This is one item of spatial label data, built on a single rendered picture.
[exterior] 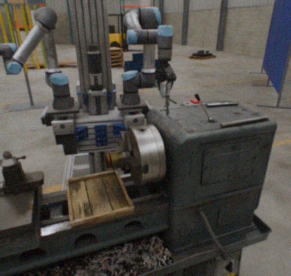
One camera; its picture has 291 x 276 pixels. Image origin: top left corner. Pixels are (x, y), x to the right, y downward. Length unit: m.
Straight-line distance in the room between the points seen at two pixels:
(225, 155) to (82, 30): 1.29
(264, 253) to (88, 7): 2.31
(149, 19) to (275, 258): 2.03
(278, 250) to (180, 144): 1.60
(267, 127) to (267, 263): 1.29
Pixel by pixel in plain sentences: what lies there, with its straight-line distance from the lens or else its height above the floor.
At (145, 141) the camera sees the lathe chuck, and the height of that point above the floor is 1.20.
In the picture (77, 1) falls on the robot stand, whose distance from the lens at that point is 1.95.
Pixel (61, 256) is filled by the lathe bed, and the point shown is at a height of 0.70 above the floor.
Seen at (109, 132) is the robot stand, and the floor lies 0.95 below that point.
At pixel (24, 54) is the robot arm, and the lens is 1.77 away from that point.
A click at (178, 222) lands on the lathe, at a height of 0.76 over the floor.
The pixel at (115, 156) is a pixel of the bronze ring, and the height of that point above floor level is 1.11.
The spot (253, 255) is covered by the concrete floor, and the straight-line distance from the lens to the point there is 2.39.
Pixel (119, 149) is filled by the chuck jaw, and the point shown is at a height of 1.13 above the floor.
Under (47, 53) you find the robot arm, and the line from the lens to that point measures 1.93.
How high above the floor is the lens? 1.72
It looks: 25 degrees down
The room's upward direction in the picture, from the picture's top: straight up
